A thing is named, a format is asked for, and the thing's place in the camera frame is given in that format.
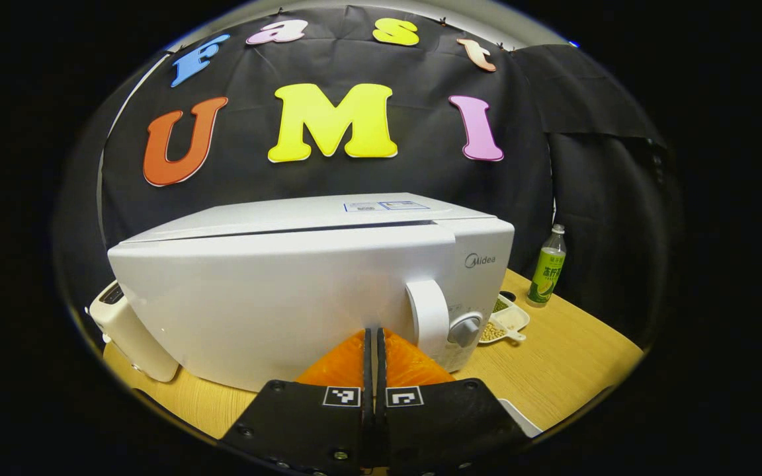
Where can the black round table grommet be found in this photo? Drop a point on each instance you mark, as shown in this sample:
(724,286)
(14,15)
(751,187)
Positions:
(508,295)

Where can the black backdrop cloth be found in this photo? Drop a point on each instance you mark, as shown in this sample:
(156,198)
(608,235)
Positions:
(421,178)

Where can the green label drink bottle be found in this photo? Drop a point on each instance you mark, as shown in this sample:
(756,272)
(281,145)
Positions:
(545,277)

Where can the white plastic tray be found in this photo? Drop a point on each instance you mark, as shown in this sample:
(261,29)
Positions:
(523,420)

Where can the white microwave oven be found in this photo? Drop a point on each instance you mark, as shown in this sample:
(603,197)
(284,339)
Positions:
(275,297)

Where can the white divided dish with beans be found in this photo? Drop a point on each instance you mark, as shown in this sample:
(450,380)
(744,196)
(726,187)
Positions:
(510,320)

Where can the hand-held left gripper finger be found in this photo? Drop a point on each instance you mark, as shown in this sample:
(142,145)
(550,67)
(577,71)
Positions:
(380,370)
(367,370)

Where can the white toaster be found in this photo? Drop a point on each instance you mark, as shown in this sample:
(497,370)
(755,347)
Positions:
(133,337)

